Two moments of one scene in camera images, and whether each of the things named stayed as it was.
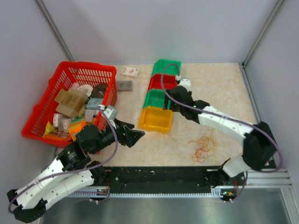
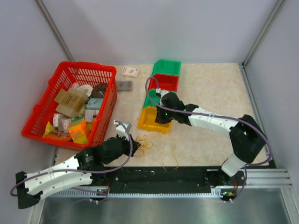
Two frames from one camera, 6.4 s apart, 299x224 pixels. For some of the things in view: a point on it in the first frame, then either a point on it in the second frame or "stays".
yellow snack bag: x=49 y=129 stays
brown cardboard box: x=69 y=103 stays
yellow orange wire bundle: x=205 y=144 -> x=143 y=144
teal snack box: x=93 y=103 stays
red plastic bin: x=169 y=81 stays
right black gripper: x=173 y=107 -> x=159 y=118
